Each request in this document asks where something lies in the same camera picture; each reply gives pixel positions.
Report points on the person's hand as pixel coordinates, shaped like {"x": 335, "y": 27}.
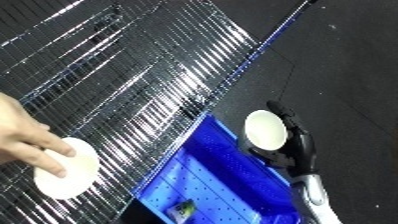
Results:
{"x": 23, "y": 136}

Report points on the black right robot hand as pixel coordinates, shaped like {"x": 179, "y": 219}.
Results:
{"x": 301, "y": 146}

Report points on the white paper cup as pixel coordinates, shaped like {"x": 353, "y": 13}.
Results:
{"x": 70, "y": 173}
{"x": 266, "y": 130}

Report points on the pale right robot forearm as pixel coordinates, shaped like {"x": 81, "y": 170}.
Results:
{"x": 317, "y": 200}

